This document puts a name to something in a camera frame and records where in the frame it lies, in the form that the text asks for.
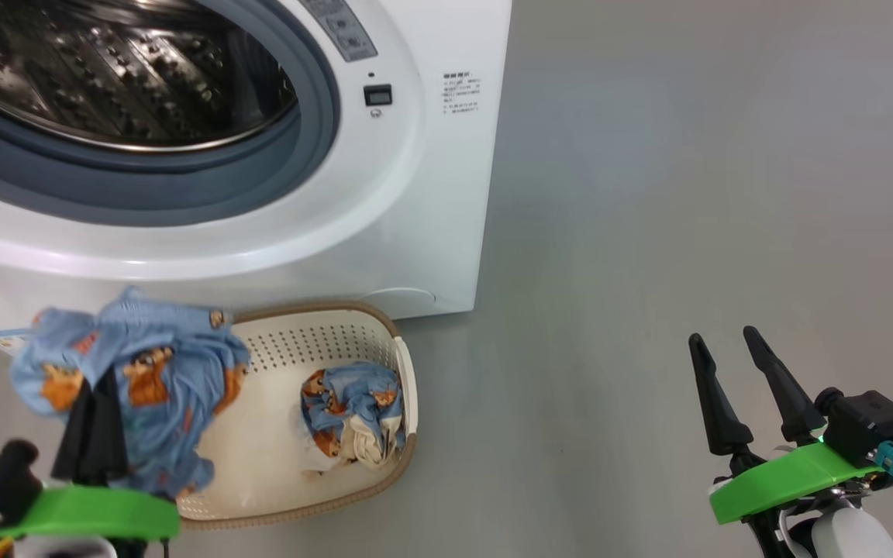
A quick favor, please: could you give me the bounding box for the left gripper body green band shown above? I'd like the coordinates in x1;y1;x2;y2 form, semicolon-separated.
0;487;181;558

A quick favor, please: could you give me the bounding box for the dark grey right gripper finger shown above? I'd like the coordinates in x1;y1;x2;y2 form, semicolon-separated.
688;333;755;456
743;325;827;444

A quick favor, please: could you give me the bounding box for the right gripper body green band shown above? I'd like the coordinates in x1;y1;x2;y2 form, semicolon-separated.
709;442;893;558

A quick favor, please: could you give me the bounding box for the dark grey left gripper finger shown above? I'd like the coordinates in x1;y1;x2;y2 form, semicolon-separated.
51;380;98;481
96;369;129;483

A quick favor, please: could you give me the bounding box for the blue bear print garment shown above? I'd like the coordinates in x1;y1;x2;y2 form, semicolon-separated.
301;361;405;458
10;287;251;498

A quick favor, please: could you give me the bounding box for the cream cloth garment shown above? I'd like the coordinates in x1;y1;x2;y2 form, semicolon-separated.
336;422;405;471

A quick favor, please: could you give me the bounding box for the cream plastic laundry basket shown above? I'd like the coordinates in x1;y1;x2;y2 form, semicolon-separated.
175;301;419;531

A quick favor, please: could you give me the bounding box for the grey rubber door gasket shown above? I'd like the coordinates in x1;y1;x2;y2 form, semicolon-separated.
0;0;341;228

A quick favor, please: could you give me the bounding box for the white washing machine body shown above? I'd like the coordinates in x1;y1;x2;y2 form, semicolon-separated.
0;0;513;357

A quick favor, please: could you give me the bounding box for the round white filter cover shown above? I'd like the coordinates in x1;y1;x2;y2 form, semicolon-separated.
361;288;437;308

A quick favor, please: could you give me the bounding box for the steel washer drum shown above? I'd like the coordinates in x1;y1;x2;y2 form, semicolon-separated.
0;0;300;153

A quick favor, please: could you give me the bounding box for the white text label sticker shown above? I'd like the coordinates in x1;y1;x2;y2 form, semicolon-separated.
442;74;483;115

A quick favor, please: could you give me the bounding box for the grey metal latch plate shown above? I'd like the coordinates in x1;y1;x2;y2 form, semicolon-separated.
299;0;379;63

